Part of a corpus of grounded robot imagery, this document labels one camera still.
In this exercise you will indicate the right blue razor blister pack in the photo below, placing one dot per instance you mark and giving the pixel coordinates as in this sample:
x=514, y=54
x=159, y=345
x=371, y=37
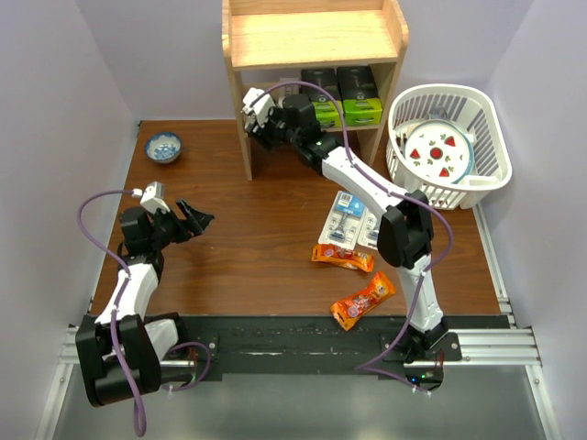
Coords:
x=369, y=231

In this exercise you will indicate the blue razor blister pack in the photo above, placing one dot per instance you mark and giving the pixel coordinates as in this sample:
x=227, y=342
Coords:
x=344, y=221
x=369, y=231

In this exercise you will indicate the orange razor bag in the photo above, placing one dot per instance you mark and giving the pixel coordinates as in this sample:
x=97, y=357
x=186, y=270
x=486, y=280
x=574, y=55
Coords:
x=349, y=310
x=342, y=257

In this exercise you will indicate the white watermelon pattern plate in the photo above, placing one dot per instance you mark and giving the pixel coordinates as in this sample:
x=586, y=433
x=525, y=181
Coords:
x=438, y=151

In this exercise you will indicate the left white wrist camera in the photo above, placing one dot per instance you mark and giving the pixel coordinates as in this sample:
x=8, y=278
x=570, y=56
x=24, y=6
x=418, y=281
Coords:
x=151, y=198

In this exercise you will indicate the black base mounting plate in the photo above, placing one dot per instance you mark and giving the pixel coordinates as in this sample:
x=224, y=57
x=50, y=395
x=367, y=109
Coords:
x=313, y=345

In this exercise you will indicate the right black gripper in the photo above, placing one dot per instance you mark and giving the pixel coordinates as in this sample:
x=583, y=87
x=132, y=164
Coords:
x=263, y=134

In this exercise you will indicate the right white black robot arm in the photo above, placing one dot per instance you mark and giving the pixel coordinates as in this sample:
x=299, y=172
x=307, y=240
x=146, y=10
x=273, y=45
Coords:
x=406, y=229

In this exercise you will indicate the aluminium rail frame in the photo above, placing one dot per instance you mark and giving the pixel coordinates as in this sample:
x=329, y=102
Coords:
x=512, y=346

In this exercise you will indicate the white plastic laundry basket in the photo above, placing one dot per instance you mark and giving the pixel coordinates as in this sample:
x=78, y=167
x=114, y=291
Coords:
x=473, y=113

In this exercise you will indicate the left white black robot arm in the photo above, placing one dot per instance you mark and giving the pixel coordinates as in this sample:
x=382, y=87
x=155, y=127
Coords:
x=121, y=350

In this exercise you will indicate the blue white ceramic bowl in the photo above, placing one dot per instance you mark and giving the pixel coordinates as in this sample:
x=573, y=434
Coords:
x=163, y=148

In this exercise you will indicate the wooden two-tier shelf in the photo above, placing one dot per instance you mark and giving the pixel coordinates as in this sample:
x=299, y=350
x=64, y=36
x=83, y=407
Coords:
x=277, y=35

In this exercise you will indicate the black green razor box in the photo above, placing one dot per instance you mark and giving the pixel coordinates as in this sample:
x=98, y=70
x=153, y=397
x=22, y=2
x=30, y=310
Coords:
x=326, y=98
x=361, y=103

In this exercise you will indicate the white Harry's razor box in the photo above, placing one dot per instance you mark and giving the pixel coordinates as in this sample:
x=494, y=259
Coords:
x=289, y=87

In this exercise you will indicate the left blue razor blister pack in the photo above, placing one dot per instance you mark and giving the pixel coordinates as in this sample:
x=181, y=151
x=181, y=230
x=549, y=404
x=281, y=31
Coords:
x=344, y=221

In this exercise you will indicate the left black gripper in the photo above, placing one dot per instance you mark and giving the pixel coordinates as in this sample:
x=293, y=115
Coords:
x=195, y=223

